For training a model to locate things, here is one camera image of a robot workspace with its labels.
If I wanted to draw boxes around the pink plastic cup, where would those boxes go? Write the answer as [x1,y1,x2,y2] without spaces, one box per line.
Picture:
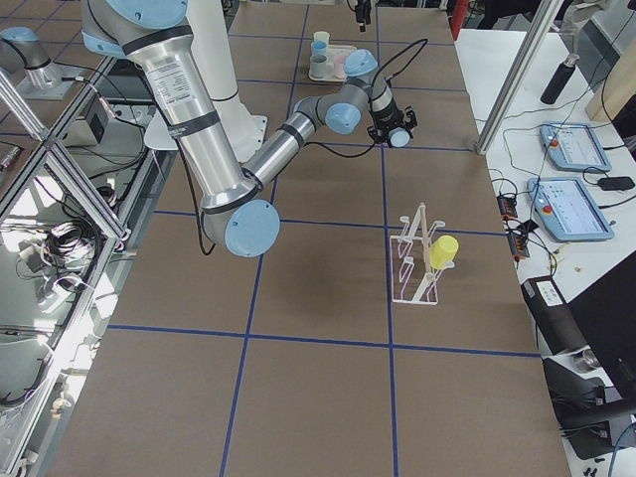
[333,54,348,80]

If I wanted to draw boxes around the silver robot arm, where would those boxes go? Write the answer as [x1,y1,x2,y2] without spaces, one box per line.
[80,1,416,257]

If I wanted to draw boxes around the far blue teach pendant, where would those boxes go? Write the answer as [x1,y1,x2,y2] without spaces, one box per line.
[540,122,611,173]

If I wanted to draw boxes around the light blue cup rear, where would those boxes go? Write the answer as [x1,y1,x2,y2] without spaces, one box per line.
[311,40,328,56]

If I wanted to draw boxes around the blue teach pendant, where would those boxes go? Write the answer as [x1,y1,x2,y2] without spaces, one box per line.
[540,122,611,173]
[527,177,614,242]

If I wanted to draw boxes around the white serving tray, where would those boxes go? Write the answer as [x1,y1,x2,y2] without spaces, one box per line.
[308,45,357,82]

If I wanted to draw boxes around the black power adapter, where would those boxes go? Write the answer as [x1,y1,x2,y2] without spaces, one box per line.
[597,176,635,191]

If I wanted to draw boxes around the black water bottle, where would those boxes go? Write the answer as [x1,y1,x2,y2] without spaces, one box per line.
[540,53,580,104]

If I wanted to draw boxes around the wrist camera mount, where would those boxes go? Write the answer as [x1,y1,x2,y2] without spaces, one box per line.
[402,106,417,131]

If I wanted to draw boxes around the white wire cup rack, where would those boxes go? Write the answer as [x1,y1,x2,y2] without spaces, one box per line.
[390,203,458,305]

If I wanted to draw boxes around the black monitor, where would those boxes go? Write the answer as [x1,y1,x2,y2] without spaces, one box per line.
[569,254,635,398]

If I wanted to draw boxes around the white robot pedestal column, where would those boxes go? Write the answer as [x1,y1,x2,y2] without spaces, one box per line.
[144,0,267,164]

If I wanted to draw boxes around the aluminium frame post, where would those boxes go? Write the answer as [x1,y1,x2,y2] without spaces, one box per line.
[475,0,563,155]

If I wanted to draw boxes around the cream plastic cup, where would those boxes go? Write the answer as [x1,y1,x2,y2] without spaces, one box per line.
[313,31,330,45]

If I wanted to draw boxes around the light blue cup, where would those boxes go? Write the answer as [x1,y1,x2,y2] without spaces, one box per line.
[389,127,412,148]
[311,40,328,56]

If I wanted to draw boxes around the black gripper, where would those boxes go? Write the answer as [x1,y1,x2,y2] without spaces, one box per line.
[347,0,372,32]
[373,104,404,139]

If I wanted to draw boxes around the grey plastic cup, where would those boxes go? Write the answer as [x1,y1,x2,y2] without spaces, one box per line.
[309,56,329,80]

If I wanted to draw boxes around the near blue teach pendant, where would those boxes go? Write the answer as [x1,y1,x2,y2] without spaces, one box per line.
[527,177,614,242]

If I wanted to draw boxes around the light blue cup front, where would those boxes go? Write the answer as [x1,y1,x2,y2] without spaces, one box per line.
[389,127,412,148]

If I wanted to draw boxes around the yellow plastic cup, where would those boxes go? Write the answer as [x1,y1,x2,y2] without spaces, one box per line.
[429,235,459,270]

